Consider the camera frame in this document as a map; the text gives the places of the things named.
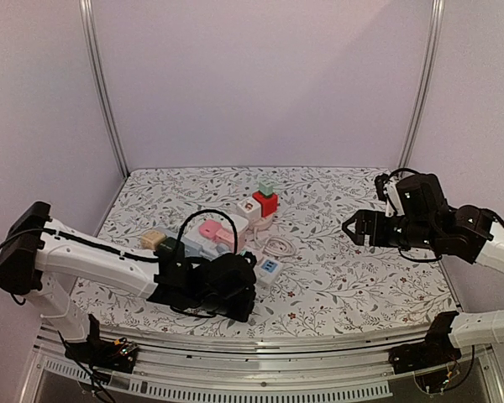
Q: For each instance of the white square plug adapter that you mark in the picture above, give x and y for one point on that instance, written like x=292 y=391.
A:
x=241 y=223

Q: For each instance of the beige cube socket adapter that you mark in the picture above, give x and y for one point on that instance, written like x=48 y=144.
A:
x=151 y=239

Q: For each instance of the right aluminium frame post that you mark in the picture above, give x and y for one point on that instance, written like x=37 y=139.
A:
x=426 y=76

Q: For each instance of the white power strip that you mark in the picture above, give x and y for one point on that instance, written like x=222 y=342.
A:
x=266 y=269

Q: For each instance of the pink flat plug adapter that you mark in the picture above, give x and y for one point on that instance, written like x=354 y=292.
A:
x=209 y=228

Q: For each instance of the pink cube socket adapter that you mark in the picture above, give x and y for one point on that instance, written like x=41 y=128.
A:
x=223 y=235

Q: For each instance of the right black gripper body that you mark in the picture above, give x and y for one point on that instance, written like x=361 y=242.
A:
x=372 y=229

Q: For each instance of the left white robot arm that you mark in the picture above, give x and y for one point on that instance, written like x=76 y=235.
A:
x=38 y=246

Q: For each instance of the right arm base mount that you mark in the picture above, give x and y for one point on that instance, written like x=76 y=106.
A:
x=435 y=349

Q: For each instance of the mint green cube adapter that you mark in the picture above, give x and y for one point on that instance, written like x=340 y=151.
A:
x=266 y=187

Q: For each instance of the dark green cube adapter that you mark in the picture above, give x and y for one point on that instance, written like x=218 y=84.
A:
x=170 y=247

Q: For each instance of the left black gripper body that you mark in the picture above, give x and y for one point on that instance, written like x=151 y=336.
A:
x=216 y=306

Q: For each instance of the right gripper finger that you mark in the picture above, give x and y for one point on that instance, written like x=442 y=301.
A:
x=353 y=220
x=352 y=233

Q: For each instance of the white cartoon cube adapter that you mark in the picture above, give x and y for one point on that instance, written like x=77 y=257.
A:
x=250 y=209

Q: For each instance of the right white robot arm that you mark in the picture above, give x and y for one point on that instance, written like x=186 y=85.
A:
x=470 y=234

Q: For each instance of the aluminium front rail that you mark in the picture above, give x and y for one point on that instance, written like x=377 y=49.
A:
x=341 y=368

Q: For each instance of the grey-blue power strip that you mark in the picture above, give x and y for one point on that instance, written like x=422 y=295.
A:
x=196 y=245

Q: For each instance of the red cube socket adapter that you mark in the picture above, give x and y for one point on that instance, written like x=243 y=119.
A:
x=268 y=204

